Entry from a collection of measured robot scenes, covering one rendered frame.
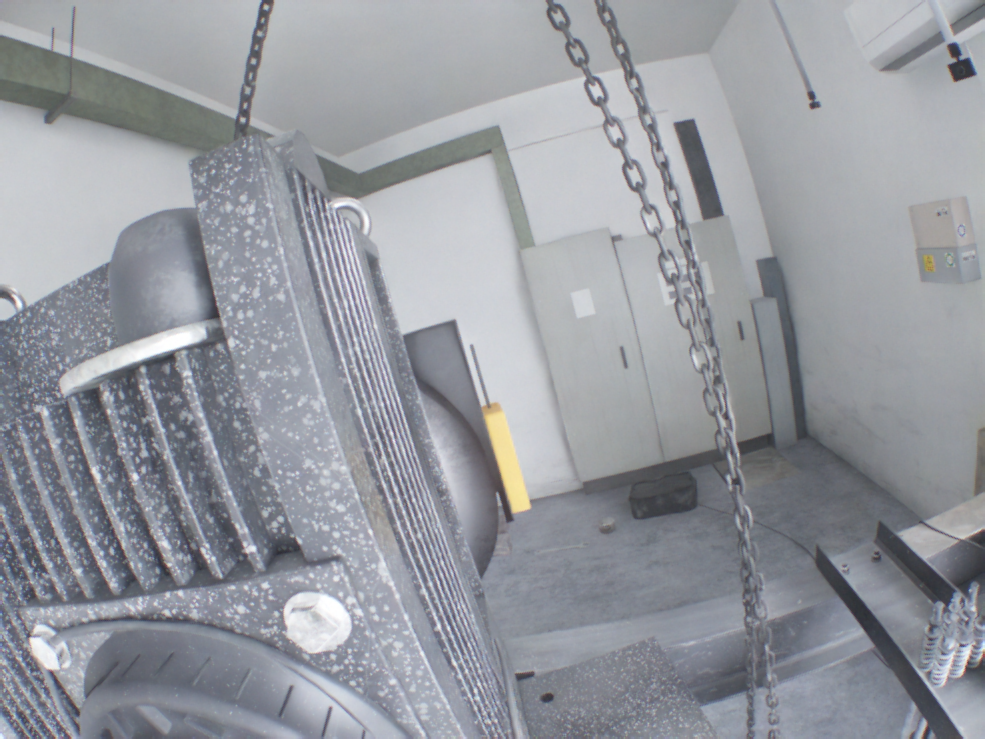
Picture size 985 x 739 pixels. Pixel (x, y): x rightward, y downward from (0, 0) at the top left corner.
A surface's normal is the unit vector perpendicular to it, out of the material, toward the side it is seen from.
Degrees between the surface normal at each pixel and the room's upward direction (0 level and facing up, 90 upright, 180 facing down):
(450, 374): 90
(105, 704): 90
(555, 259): 90
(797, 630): 90
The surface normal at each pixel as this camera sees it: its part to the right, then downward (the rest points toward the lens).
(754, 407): -0.14, 0.18
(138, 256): 0.13, -0.03
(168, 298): 0.45, 0.00
